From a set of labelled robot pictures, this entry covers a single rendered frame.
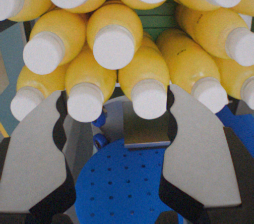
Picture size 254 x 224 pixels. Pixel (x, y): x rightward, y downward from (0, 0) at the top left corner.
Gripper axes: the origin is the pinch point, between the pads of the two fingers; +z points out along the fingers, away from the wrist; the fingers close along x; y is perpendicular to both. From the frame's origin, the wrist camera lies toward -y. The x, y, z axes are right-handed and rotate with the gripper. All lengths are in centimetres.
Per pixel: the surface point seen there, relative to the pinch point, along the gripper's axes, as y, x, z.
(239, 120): 49, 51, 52
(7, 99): 71, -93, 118
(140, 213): 24.3, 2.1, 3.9
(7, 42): 26, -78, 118
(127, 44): -0.2, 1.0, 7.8
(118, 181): 24.3, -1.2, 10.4
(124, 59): 1.3, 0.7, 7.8
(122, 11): -2.5, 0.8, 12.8
